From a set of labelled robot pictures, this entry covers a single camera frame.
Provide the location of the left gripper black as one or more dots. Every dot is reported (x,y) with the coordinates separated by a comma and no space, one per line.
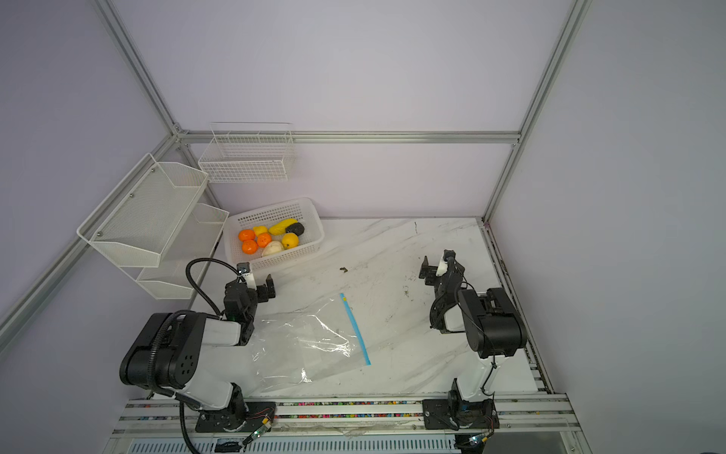
(256,289)

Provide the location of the white plastic perforated basket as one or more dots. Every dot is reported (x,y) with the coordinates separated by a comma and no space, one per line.
(303,210)

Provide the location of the round yellow fruit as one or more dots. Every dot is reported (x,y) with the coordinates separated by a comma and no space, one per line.
(290,241)

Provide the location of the clear zip top bag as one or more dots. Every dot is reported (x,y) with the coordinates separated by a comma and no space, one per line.
(307,344)

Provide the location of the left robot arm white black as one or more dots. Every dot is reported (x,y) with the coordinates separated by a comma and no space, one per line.
(166,357)

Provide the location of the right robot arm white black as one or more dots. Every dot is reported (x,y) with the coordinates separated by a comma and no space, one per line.
(494,330)

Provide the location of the orange tangerine front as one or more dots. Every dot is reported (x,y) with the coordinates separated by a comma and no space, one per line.
(249,247)

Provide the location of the orange tangerine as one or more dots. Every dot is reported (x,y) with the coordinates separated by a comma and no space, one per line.
(249,247)
(263,240)
(246,235)

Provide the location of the white garlic bulb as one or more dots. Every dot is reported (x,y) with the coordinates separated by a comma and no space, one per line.
(272,248)

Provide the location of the orange tangerine middle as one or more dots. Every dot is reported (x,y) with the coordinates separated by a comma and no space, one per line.
(263,240)

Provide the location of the orange tangerine back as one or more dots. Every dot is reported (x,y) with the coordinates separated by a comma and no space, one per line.
(246,235)

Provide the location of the small yellow lemon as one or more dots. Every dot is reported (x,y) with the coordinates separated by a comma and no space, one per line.
(260,230)

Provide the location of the black avocado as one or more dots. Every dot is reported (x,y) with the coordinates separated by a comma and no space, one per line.
(295,228)

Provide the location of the lower white mesh shelf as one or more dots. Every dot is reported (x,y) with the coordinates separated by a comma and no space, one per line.
(198,238)

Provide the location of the white mesh shelf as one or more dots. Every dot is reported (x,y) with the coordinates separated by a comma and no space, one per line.
(135,226)
(198,238)

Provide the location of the upper white mesh shelf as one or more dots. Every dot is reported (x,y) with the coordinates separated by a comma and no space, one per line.
(135,226)

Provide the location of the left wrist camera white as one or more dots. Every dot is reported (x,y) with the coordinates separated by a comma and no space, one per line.
(245,272)

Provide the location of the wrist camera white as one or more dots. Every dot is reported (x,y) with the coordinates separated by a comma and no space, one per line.
(245,272)
(442,268)

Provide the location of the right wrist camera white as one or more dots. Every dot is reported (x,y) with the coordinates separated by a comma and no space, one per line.
(442,268)

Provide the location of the white wire wall basket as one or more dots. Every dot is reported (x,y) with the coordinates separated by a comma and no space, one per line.
(249,152)

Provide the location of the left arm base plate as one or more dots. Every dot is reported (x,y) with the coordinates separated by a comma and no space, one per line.
(248,418)

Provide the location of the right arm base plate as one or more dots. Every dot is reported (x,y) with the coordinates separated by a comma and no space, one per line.
(459,415)

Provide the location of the aluminium front rail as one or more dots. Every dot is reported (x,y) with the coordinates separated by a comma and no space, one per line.
(357,416)

